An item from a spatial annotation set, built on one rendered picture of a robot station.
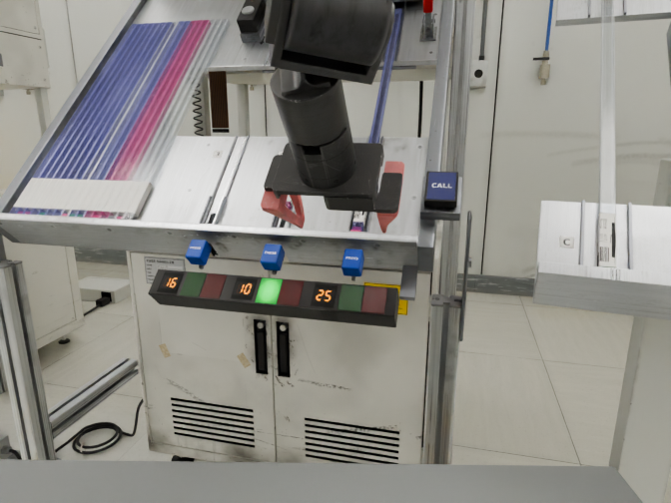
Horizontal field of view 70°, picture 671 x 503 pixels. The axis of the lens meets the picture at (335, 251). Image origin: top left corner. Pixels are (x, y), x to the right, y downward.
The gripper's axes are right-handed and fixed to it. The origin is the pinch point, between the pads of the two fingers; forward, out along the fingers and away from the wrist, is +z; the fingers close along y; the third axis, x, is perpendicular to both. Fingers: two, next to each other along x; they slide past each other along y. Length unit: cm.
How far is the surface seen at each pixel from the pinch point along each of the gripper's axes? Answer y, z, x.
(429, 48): -6.4, 8.7, -43.7
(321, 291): 3.6, 10.0, 4.0
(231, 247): 18.4, 10.8, -2.3
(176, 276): 24.5, 10.0, 3.7
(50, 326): 135, 106, -19
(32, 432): 60, 38, 24
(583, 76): -66, 115, -172
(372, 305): -3.3, 10.0, 5.3
